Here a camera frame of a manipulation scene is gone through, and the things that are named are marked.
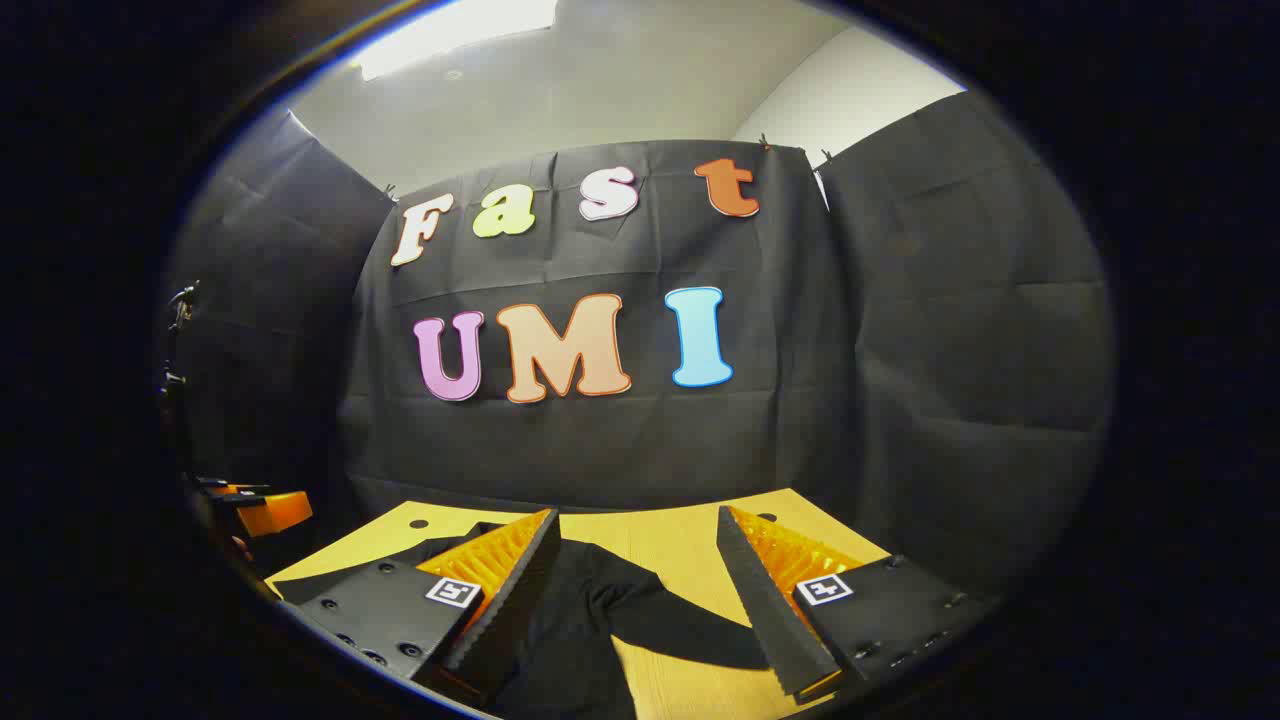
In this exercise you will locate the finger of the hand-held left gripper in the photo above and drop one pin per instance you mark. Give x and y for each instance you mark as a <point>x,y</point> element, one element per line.
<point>275,512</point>

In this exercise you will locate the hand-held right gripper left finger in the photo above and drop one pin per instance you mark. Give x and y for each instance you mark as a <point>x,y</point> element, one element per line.
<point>515,610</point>

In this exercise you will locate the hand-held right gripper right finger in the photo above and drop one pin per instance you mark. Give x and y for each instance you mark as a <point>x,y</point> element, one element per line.
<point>765,620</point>

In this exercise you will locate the black backdrop cloth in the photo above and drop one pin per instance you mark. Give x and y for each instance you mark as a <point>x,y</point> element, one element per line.
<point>620,440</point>

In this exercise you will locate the black buttoned jacket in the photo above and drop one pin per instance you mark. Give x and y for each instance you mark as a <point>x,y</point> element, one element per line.
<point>570,620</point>

